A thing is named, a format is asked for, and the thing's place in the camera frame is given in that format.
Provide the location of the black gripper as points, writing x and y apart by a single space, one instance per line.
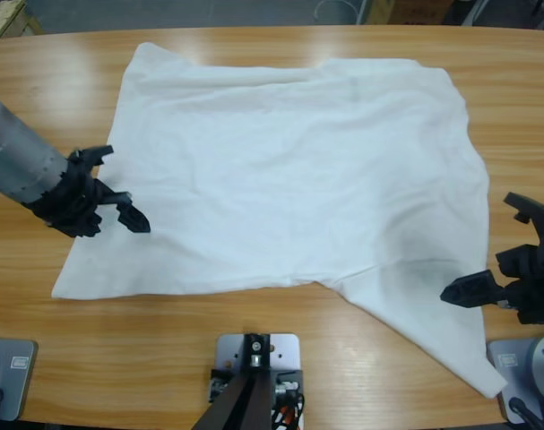
70 197
538 295

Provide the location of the white T-shirt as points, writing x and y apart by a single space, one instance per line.
276 170

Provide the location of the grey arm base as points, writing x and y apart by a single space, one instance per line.
522 372
11 380

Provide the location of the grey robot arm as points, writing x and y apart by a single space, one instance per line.
16 152

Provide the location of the light wooden pallet stack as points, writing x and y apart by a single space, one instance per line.
7 18

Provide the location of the dark grey chair base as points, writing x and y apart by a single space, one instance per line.
542 15

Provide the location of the grey metal stand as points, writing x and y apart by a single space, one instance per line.
473 11

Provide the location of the dark brown cardboard box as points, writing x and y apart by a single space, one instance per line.
417 9

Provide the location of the light brown cardboard box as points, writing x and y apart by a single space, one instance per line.
379 11

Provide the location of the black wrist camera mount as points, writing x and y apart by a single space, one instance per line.
94 153
524 206

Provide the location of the white mount block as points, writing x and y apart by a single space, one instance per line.
285 354

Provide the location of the dark post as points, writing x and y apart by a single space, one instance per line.
247 403

